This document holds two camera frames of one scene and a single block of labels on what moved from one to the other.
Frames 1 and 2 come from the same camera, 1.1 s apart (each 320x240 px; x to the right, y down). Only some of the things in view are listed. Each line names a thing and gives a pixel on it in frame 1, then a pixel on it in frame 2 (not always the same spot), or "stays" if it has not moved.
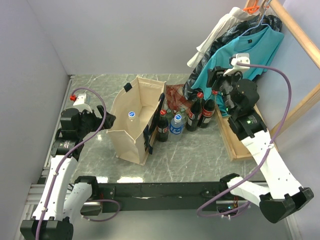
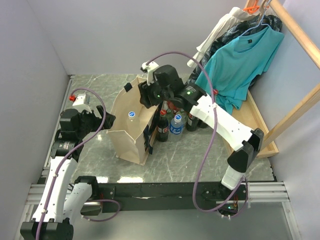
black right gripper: x=232 y=77 → x=144 y=90
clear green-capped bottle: x=184 y=118 stays
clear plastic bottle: x=169 y=116 stays
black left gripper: x=98 y=121 stays
